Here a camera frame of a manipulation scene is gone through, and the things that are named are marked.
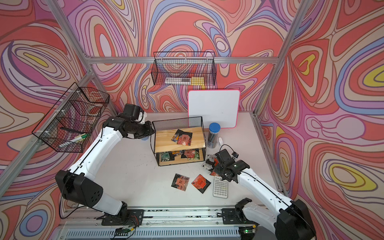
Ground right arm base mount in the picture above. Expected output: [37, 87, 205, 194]
[217, 198, 259, 226]

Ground black wire two-tier shelf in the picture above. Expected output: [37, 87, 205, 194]
[151, 117, 207, 167]

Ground yellow sticky notes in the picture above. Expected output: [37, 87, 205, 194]
[191, 77, 205, 86]

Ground white board pink frame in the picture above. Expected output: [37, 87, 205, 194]
[188, 90, 240, 129]

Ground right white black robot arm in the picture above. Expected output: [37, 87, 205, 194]
[213, 149, 317, 240]

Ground dark orange label tea bag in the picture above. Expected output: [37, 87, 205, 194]
[172, 130, 189, 142]

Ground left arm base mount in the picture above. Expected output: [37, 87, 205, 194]
[101, 207, 145, 227]

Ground white calculator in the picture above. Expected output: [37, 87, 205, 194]
[213, 176, 229, 199]

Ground white patterned tea bag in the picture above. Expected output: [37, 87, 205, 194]
[202, 155, 217, 171]

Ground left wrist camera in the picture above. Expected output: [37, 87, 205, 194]
[122, 104, 147, 124]

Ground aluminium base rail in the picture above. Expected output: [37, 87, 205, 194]
[50, 206, 276, 240]

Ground left wall wire basket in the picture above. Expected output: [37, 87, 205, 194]
[32, 83, 110, 153]

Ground red tea bag black edge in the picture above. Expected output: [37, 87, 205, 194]
[171, 174, 190, 192]

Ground blue lid pen jar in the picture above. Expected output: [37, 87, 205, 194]
[207, 123, 221, 149]

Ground white eraser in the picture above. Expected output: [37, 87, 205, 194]
[217, 137, 224, 147]

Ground green tea bag lower shelf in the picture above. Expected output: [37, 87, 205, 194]
[160, 152, 171, 162]

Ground wall wire basket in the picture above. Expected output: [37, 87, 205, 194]
[151, 51, 217, 87]
[32, 83, 110, 153]

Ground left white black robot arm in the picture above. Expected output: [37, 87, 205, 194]
[55, 117, 155, 219]

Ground green marker in basket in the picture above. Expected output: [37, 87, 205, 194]
[70, 134, 89, 143]

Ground red tea bag shelf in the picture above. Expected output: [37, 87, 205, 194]
[182, 150, 196, 159]
[177, 134, 193, 146]

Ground back wall wire basket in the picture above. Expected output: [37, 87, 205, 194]
[151, 51, 217, 87]

